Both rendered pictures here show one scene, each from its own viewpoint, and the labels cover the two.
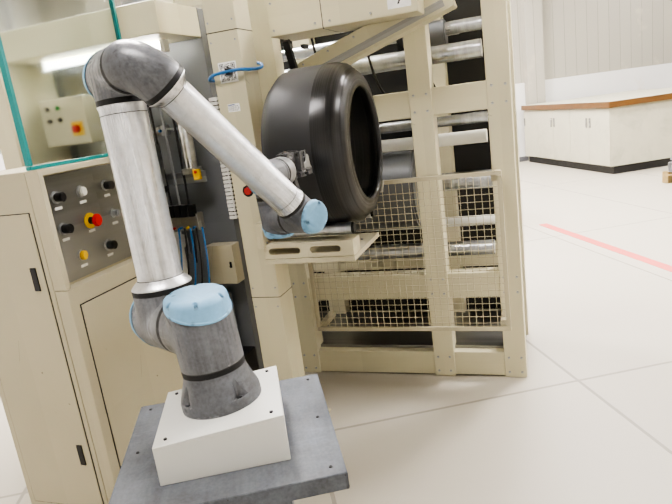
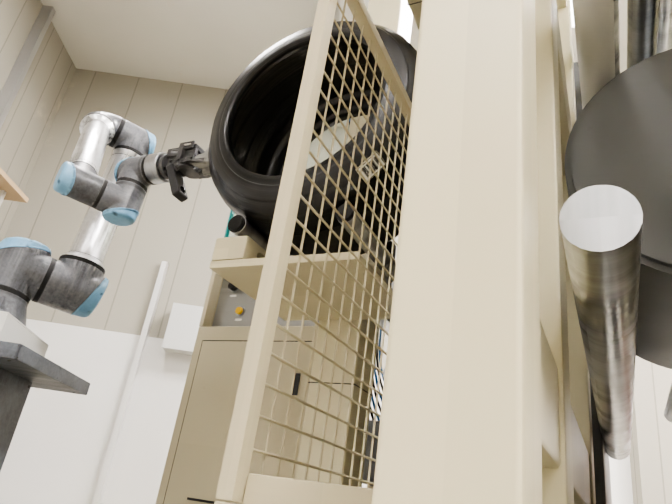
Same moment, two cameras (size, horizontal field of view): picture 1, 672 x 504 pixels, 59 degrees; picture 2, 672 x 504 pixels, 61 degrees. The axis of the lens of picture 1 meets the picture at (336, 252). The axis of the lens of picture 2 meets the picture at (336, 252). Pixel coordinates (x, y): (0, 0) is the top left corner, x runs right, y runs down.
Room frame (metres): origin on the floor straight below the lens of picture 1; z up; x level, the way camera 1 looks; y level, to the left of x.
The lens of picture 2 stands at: (2.54, -1.22, 0.32)
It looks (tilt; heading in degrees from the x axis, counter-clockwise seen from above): 24 degrees up; 98
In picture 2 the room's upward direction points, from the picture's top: 9 degrees clockwise
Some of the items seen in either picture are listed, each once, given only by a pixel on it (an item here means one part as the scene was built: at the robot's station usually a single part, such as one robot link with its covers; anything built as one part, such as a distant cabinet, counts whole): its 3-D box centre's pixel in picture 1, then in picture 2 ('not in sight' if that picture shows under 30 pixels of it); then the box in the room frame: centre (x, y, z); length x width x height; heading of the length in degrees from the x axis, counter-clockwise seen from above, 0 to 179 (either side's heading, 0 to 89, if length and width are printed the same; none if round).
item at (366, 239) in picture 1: (324, 247); (315, 290); (2.32, 0.04, 0.80); 0.37 x 0.36 x 0.02; 160
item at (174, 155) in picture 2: (290, 166); (183, 162); (1.87, 0.11, 1.17); 0.12 x 0.08 x 0.09; 160
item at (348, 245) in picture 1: (311, 247); (269, 278); (2.19, 0.09, 0.84); 0.36 x 0.09 x 0.06; 70
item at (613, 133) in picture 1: (621, 127); not in sight; (8.94, -4.49, 0.47); 2.43 x 1.97 x 0.94; 7
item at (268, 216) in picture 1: (278, 215); (121, 201); (1.69, 0.15, 1.05); 0.12 x 0.09 x 0.12; 41
